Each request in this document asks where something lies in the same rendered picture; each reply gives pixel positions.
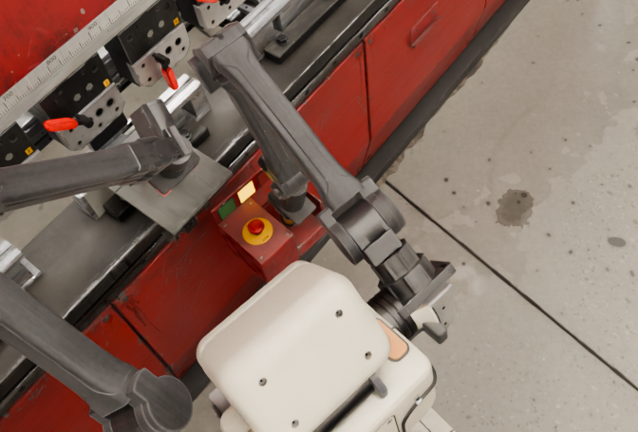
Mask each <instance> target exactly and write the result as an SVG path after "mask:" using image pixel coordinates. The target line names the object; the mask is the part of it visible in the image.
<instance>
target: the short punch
mask: <svg viewBox="0 0 638 432"><path fill-rule="evenodd" d="M128 127H129V125H128V120H127V118H126V117H125V115H124V113H123V112H122V113H121V115H120V116H119V117H118V118H117V119H116V120H115V121H113V122H112V123H111V124H109V125H108V126H107V127H106V128H105V130H104V131H103V132H101V133H100V134H99V135H98V136H97V137H96V138H95V139H94V140H93V141H92V142H90V143H89V144H88V145H87V146H88V147H89V149H90V150H91V151H99V150H104V149H105V148H106V147H107V146H108V145H109V144H111V143H112V142H113V141H114V140H115V139H116V138H117V137H118V136H119V135H120V134H121V133H122V132H124V131H125V130H126V129H127V128H128Z"/></svg>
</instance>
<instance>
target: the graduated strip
mask: <svg viewBox="0 0 638 432"><path fill-rule="evenodd" d="M138 1H140V0H118V1H117V2H116V3H115V4H114V5H112V6H111V7H110V8H109V9H107V10H106V11H105V12H104V13H102V14H101V15H100V16H99V17H98V18H96V19H95V20H94V21H93V22H92V23H90V24H89V25H88V26H87V27H86V28H84V29H83V30H82V31H80V32H79V33H78V34H77V35H76V36H74V37H73V38H72V39H71V40H70V41H68V42H67V43H66V44H65V45H64V46H62V47H61V48H60V49H59V50H57V51H56V52H55V53H54V54H52V55H51V56H50V57H49V58H48V59H46V60H45V61H44V62H43V63H42V64H40V65H39V66H38V67H37V68H35V69H34V70H33V71H32V72H30V73H29V75H28V76H27V77H25V78H24V79H23V80H22V81H21V82H19V83H18V84H17V85H16V86H14V87H13V88H12V89H11V90H10V91H8V92H7V93H6V94H5V95H3V96H2V97H1V98H0V117H1V116H3V115H4V114H5V113H6V112H7V111H9V110H10V109H11V108H12V107H13V106H15V105H16V104H17V103H18V102H19V101H21V100H22V99H23V98H24V97H25V96H27V95H28V94H29V92H30V91H32V90H33V89H34V88H35V87H36V86H38V85H39V84H40V83H41V82H42V81H44V80H45V79H46V78H47V77H48V76H50V75H51V74H52V73H53V72H54V71H56V70H57V69H58V68H59V67H60V66H62V65H63V64H64V63H65V62H66V61H68V60H69V59H70V58H71V57H72V56H74V55H75V54H76V53H77V52H78V51H80V50H81V49H82V48H83V47H85V46H86V45H87V44H88V43H89V42H90V41H92V40H93V39H94V38H95V37H96V36H98V35H99V34H100V33H101V32H102V31H104V30H105V29H106V28H107V27H109V26H110V25H111V24H112V23H113V22H114V21H116V20H117V19H118V18H119V17H120V16H122V15H123V14H124V13H125V12H126V11H128V10H129V9H130V8H131V7H133V6H134V5H135V4H136V3H137V2H138Z"/></svg>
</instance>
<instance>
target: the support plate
mask: <svg viewBox="0 0 638 432"><path fill-rule="evenodd" d="M192 148H193V151H194V152H195V153H196V154H197V155H198V156H199V157H200V160H199V162H198V165H197V167H196V168H195V169H194V170H192V171H191V172H190V173H189V174H188V175H187V176H186V177H185V178H184V179H183V180H182V181H181V182H180V183H179V184H178V185H177V186H173V187H172V188H171V190H172V191H171V192H170V193H169V194H168V195H167V196H166V197H163V196H162V195H161V194H160V193H159V192H158V191H157V190H156V189H155V188H153V187H152V186H151V185H150V184H149V183H148V182H145V183H143V184H139V185H135V186H131V187H130V186H129V184H128V185H124V186H123V187H122V188H121V189H120V190H119V191H118V192H117V193H116V192H115V191H116V190H117V189H118V188H119V187H121V186H112V187H107V188H108V189H110V190H111V191H112V192H114V193H115V194H117V195H118V196H119V197H121V198H123V199H124V200H125V201H127V202H128V203H130V204H131V205H132V206H134V207H135V208H137V209H138V210H139V211H141V212H142V213H144V214H145V215H146V216H148V217H150V218H151V219H152V220H154V221H155V222H157V223H158V224H159V225H160V226H161V227H163V228H164V229H165V230H167V231H168V232H170V233H171V234H172V235H175V234H176V233H177V232H178V231H179V230H180V229H181V228H182V227H183V226H184V225H185V224H186V223H187V222H188V221H189V220H190V219H191V217H192V216H193V215H194V214H195V213H196V212H197V211H198V210H199V209H200V208H201V207H202V206H203V205H204V204H205V203H206V202H207V201H208V200H209V199H210V198H211V197H212V195H213V194H214V193H215V192H216V191H217V190H218V189H219V188H220V187H221V186H222V185H223V184H224V183H225V182H226V181H227V180H228V179H229V178H230V177H231V176H232V175H233V172H232V171H230V170H229V169H227V168H226V167H224V166H222V165H221V164H219V163H218V162H216V161H214V160H212V159H211V158H209V157H208V156H206V155H204V154H203V153H201V152H200V151H198V150H196V148H194V147H193V146H192Z"/></svg>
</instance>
